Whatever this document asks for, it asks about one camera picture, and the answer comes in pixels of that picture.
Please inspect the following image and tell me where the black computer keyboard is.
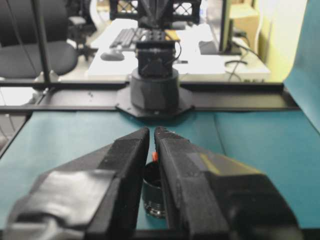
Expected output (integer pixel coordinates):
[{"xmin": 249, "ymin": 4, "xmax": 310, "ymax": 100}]
[{"xmin": 109, "ymin": 27, "xmax": 145, "ymax": 50}]

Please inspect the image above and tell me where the dark computer mouse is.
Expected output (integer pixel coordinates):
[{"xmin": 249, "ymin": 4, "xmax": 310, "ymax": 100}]
[{"xmin": 100, "ymin": 49, "xmax": 125, "ymax": 62}]

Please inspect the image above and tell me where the brown cardboard box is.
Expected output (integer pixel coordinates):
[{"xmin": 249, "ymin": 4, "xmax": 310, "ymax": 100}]
[{"xmin": 229, "ymin": 0, "xmax": 261, "ymax": 29}]

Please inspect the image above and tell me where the black computer monitor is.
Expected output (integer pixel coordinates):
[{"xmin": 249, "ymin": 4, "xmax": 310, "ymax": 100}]
[{"xmin": 219, "ymin": 0, "xmax": 244, "ymax": 56}]

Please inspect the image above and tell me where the black vertical frame post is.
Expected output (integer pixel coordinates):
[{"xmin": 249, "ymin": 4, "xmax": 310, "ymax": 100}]
[{"xmin": 32, "ymin": 0, "xmax": 60, "ymax": 83}]

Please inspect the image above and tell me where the black table frame rail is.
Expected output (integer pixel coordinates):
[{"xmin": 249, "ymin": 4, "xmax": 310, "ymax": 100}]
[{"xmin": 0, "ymin": 79, "xmax": 300, "ymax": 113}]

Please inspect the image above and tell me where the black desk cable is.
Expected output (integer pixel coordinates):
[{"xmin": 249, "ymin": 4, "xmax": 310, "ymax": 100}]
[{"xmin": 223, "ymin": 36, "xmax": 266, "ymax": 82}]

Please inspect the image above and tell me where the blue-green backdrop sheet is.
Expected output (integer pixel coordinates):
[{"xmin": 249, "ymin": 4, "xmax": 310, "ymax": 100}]
[{"xmin": 283, "ymin": 0, "xmax": 320, "ymax": 131}]

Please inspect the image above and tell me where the black office chair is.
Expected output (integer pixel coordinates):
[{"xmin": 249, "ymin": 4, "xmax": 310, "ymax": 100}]
[
  {"xmin": 0, "ymin": 0, "xmax": 79, "ymax": 79},
  {"xmin": 66, "ymin": 14, "xmax": 99, "ymax": 61}
]

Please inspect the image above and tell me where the blue-green table cloth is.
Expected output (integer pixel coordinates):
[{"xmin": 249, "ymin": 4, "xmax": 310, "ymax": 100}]
[{"xmin": 0, "ymin": 109, "xmax": 320, "ymax": 232}]

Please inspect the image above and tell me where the white office desk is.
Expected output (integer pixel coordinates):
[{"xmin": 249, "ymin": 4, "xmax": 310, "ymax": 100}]
[{"xmin": 86, "ymin": 18, "xmax": 272, "ymax": 76}]

